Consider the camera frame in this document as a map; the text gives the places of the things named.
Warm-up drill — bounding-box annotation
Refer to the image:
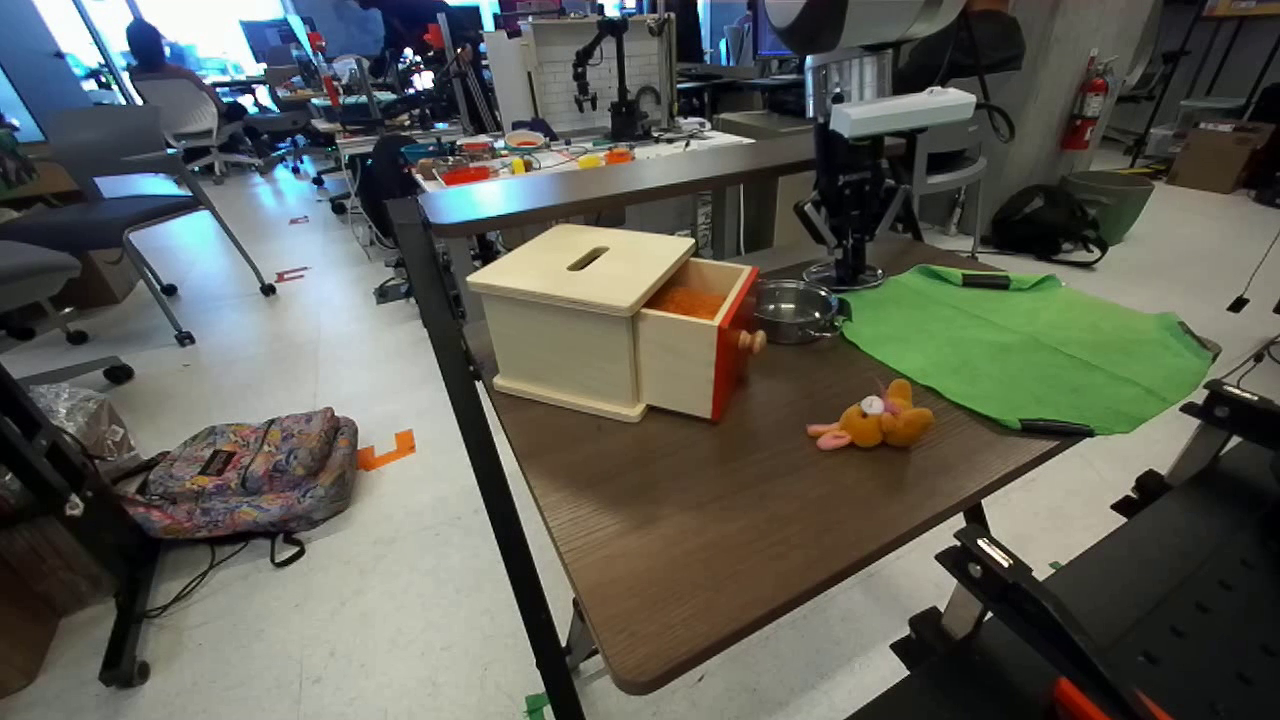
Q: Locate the tray of colourful toys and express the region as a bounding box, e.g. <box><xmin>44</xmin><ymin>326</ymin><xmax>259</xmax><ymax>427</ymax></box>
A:
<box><xmin>408</xmin><ymin>124</ymin><xmax>759</xmax><ymax>192</ymax></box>

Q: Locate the white swivel chair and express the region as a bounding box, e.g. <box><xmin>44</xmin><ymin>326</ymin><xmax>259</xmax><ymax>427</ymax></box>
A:
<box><xmin>129</xmin><ymin>63</ymin><xmax>272</xmax><ymax>185</ymax></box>

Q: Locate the small steel pot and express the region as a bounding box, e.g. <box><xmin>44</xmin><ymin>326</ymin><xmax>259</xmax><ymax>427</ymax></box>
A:
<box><xmin>754</xmin><ymin>277</ymin><xmax>847</xmax><ymax>354</ymax></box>

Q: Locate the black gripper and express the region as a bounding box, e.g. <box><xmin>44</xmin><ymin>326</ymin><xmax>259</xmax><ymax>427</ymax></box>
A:
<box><xmin>810</xmin><ymin>128</ymin><xmax>897</xmax><ymax>287</ymax></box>

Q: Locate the long grey desk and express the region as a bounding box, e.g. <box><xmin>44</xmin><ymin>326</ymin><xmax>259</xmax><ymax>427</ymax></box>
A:
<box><xmin>417</xmin><ymin>128</ymin><xmax>825</xmax><ymax>259</ymax></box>

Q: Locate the clear plastic bag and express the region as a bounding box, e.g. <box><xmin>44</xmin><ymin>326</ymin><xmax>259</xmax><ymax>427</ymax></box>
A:
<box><xmin>28</xmin><ymin>380</ymin><xmax>142</xmax><ymax>472</ymax></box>

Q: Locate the black equipment stand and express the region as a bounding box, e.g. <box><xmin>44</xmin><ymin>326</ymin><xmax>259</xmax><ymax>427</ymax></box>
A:
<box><xmin>847</xmin><ymin>338</ymin><xmax>1280</xmax><ymax>720</ymax></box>

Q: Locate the black bag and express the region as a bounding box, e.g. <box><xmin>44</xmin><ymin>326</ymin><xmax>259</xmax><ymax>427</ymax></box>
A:
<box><xmin>985</xmin><ymin>175</ymin><xmax>1114</xmax><ymax>274</ymax></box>

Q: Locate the wooden drawer with orange front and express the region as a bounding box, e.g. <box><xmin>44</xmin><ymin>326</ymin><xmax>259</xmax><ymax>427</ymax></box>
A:
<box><xmin>638</xmin><ymin>257</ymin><xmax>772</xmax><ymax>427</ymax></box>

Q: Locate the red fire extinguisher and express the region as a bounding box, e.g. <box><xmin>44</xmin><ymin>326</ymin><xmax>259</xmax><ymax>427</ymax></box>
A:
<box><xmin>1056</xmin><ymin>52</ymin><xmax>1115</xmax><ymax>161</ymax></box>

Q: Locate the dark grey office chair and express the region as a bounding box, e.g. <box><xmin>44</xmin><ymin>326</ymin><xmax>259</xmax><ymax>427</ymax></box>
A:
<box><xmin>0</xmin><ymin>237</ymin><xmax>142</xmax><ymax>394</ymax></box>

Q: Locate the light wooden box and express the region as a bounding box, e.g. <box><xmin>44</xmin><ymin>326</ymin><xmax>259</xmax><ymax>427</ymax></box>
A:
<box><xmin>464</xmin><ymin>220</ymin><xmax>699</xmax><ymax>427</ymax></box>

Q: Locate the green cloth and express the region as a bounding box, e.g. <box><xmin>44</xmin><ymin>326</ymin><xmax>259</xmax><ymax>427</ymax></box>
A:
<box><xmin>837</xmin><ymin>259</ymin><xmax>1222</xmax><ymax>439</ymax></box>

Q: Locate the green bin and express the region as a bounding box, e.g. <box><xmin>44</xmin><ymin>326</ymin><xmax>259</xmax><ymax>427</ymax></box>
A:
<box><xmin>1063</xmin><ymin>170</ymin><xmax>1162</xmax><ymax>254</ymax></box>

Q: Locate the black cart frame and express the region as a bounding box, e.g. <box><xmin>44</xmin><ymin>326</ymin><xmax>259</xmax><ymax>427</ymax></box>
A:
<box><xmin>0</xmin><ymin>363</ymin><xmax>170</xmax><ymax>691</ymax></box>

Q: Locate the colourful patterned backpack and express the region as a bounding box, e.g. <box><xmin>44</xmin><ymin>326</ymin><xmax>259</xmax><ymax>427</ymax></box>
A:
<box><xmin>112</xmin><ymin>406</ymin><xmax>363</xmax><ymax>573</ymax></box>

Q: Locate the black metal table post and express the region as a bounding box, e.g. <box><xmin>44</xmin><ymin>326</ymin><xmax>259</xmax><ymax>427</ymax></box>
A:
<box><xmin>385</xmin><ymin>195</ymin><xmax>588</xmax><ymax>720</ymax></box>

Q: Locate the orange tape piece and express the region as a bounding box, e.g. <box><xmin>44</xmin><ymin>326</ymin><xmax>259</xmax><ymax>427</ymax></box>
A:
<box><xmin>354</xmin><ymin>427</ymin><xmax>419</xmax><ymax>478</ymax></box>

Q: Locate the cardboard box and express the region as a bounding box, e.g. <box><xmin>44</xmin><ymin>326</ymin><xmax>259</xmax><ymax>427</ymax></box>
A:
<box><xmin>1170</xmin><ymin>121</ymin><xmax>1280</xmax><ymax>200</ymax></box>

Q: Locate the black tripod leg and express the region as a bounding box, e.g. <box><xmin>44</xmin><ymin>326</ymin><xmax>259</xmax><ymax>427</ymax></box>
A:
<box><xmin>1226</xmin><ymin>229</ymin><xmax>1280</xmax><ymax>320</ymax></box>

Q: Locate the white panel board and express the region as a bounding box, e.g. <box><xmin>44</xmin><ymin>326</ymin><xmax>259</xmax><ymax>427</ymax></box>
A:
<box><xmin>479</xmin><ymin>11</ymin><xmax>682</xmax><ymax>141</ymax></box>

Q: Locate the orange plush toy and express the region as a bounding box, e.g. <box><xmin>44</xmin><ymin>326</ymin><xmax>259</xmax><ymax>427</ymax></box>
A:
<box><xmin>804</xmin><ymin>375</ymin><xmax>941</xmax><ymax>456</ymax></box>

